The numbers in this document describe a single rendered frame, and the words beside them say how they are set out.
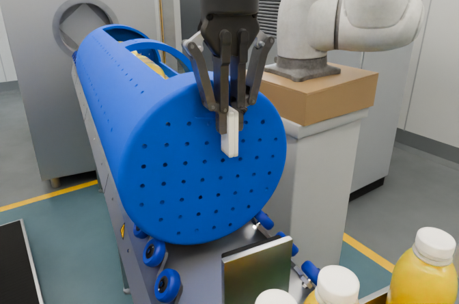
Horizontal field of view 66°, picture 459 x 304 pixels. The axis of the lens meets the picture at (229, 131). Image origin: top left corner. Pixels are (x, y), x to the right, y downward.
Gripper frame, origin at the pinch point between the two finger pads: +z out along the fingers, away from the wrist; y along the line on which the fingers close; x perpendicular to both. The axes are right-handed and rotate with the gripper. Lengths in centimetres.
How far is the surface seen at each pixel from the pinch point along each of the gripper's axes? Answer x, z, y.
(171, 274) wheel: -5.1, 17.8, -11.5
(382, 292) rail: -20.0, 18.1, 13.0
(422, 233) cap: -22.9, 6.5, 13.5
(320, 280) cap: -23.3, 6.6, -1.4
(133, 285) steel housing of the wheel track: 8.0, 30.2, -15.4
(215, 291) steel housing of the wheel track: -5.6, 23.3, -5.1
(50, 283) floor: 114, 116, -44
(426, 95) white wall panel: 142, 65, 251
